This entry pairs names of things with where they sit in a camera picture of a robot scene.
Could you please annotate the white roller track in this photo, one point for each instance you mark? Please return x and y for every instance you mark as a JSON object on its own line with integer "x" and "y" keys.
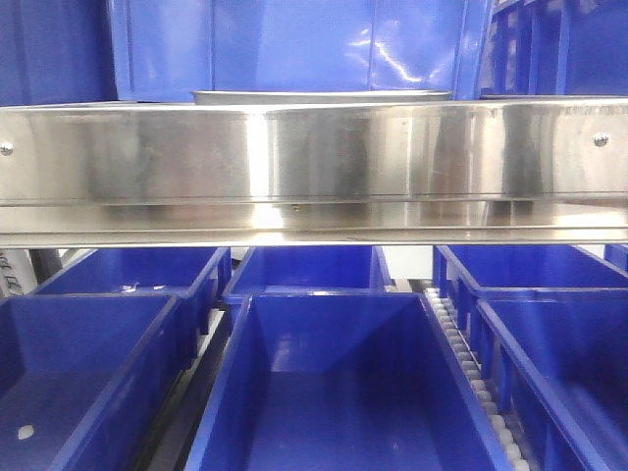
{"x": 444, "y": 311}

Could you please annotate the large blue upper bin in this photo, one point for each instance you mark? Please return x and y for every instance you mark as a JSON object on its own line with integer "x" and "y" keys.
{"x": 164, "y": 51}

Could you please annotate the blue upper left bin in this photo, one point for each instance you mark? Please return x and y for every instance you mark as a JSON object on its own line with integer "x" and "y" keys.
{"x": 56, "y": 52}

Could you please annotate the blue lower centre bin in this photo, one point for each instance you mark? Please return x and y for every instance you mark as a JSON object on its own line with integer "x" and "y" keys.
{"x": 342, "y": 382}

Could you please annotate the blue lower left bin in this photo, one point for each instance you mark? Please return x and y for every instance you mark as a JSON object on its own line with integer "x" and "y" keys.
{"x": 82, "y": 378}

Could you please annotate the blue rear centre bin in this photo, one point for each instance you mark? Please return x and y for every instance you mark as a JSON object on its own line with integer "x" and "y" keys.
{"x": 307, "y": 269}

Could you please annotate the silver metal tray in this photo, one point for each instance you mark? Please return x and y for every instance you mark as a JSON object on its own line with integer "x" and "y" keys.
{"x": 227, "y": 98}

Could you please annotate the stainless steel shelf rail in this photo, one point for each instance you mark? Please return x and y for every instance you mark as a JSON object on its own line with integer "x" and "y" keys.
{"x": 490, "y": 171}

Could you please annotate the blue upper right bin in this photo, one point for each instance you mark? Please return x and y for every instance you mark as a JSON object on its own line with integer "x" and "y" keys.
{"x": 556, "y": 48}

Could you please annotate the blue lower right bin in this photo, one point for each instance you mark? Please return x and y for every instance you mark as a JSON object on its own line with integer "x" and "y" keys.
{"x": 561, "y": 369}

